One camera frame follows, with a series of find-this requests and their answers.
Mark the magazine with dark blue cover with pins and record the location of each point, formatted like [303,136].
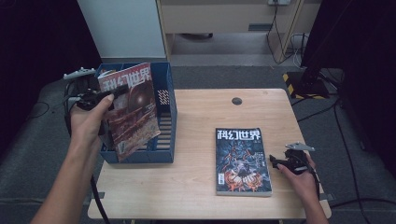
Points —
[243,161]

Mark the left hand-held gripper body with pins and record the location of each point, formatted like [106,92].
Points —
[85,93]

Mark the magazine with red-brown cover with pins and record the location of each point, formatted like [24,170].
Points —
[137,118]

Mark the person's right hand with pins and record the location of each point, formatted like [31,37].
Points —
[306,186]

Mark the blue plastic file rack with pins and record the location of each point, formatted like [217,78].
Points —
[140,157]

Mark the black stand with striped base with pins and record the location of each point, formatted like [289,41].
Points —
[308,85]

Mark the white cabinet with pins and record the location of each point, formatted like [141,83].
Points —
[124,28]

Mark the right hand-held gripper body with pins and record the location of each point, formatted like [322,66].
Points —
[297,161]

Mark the dark curtain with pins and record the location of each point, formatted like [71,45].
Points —
[31,46]
[373,62]

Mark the grey tape strip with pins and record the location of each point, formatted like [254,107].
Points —
[328,196]
[100,195]

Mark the white power strip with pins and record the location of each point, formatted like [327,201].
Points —
[278,2]

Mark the beige wooden desk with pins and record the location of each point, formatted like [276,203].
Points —
[218,15]

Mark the person's left hand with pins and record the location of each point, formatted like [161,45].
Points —
[87,124]

